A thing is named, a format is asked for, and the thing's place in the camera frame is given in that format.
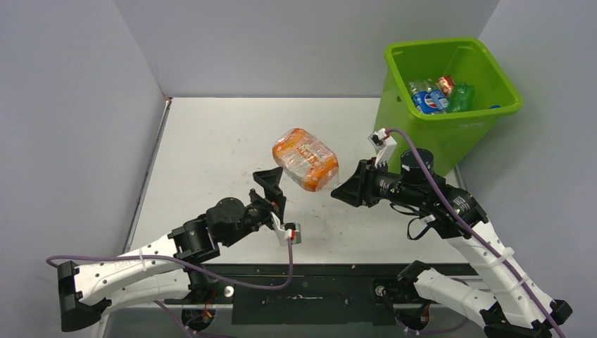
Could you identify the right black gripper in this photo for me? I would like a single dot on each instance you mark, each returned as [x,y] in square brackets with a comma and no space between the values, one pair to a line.
[358,189]

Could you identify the blue label crushed bottle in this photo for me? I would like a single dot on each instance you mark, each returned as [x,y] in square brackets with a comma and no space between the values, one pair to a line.
[439,99]

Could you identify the pepsi bottle blue cap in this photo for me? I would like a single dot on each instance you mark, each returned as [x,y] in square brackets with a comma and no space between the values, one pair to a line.
[420,91]

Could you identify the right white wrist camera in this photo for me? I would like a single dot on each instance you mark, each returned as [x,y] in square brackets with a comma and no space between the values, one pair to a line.
[384,145]

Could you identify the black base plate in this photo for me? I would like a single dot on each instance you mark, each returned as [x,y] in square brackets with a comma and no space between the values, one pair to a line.
[317,295]

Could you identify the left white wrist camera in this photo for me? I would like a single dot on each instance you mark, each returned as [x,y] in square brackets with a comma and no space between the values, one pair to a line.
[287,233]

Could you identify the crushed red label bottle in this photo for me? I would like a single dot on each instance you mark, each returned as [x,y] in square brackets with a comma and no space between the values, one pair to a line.
[446,84]

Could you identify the green soda bottle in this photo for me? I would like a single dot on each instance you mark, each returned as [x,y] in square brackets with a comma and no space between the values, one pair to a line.
[461,98]

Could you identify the large orange tea bottle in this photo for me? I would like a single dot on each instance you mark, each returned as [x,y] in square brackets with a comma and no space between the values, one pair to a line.
[311,164]

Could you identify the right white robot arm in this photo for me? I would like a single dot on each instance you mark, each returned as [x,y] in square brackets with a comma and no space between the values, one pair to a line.
[512,305]

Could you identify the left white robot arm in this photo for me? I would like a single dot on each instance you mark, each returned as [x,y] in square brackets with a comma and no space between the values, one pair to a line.
[169,267]

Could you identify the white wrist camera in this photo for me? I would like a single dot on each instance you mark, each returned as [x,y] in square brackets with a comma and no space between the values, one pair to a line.
[287,233]
[384,145]

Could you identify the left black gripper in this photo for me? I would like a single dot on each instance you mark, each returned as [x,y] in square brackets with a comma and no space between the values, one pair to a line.
[270,181]

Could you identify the green plastic bin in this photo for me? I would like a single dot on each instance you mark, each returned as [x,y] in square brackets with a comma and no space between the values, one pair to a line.
[449,136]

